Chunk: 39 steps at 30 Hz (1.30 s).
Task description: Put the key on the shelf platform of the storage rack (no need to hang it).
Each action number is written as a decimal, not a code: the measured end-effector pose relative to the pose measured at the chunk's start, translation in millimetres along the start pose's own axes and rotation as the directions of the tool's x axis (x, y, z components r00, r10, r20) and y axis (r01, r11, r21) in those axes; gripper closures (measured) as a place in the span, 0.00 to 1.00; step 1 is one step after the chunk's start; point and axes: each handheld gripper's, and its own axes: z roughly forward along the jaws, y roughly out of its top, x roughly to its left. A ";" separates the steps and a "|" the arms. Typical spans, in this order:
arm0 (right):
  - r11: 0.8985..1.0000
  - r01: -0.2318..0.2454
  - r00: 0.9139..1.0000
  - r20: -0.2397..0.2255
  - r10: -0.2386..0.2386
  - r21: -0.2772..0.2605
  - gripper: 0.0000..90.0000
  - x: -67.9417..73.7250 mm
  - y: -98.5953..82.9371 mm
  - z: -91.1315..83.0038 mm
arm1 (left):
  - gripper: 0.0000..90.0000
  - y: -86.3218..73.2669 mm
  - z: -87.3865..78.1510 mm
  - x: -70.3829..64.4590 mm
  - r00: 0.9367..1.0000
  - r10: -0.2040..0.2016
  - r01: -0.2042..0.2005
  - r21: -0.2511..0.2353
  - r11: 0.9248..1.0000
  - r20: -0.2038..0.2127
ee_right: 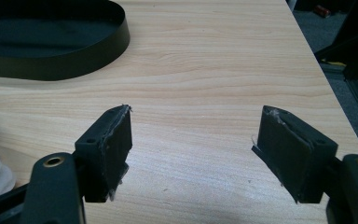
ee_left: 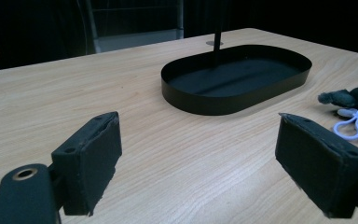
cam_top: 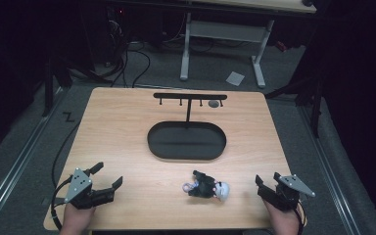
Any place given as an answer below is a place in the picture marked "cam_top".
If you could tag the grey floor rail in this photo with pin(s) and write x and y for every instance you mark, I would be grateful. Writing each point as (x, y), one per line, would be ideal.
(16, 163)
(331, 169)

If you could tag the black metal stand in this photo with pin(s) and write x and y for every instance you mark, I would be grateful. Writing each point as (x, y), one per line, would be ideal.
(316, 107)
(48, 84)

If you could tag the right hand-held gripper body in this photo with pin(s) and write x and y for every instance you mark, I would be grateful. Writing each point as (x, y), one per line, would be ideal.
(290, 191)

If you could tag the person's left hand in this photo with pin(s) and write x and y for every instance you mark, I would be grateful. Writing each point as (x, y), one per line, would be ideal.
(75, 218)

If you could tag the black hook rack with oval tray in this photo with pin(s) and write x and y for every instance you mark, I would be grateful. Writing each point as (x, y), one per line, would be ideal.
(186, 140)

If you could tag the white paper sheet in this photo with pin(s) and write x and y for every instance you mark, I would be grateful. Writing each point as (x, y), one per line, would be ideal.
(235, 78)

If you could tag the person's right hand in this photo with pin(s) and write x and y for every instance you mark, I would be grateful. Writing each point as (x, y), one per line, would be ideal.
(284, 220)

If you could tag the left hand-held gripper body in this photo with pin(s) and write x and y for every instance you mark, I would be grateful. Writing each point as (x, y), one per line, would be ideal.
(78, 185)

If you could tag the white metal frame desk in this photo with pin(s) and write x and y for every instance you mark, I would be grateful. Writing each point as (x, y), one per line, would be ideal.
(225, 31)

